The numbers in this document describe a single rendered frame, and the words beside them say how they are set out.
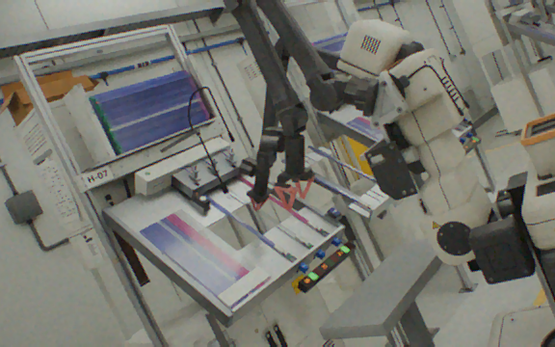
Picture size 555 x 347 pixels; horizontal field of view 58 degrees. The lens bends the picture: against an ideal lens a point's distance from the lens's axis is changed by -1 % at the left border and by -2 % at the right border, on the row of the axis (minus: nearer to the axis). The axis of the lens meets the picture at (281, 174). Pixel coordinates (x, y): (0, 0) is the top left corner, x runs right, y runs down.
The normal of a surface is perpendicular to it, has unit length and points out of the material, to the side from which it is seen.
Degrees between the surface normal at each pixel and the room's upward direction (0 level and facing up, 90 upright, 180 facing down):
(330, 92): 90
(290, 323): 90
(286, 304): 90
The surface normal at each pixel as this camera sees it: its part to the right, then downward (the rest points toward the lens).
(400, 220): 0.65, -0.24
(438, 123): -0.46, 0.29
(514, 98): -0.63, 0.36
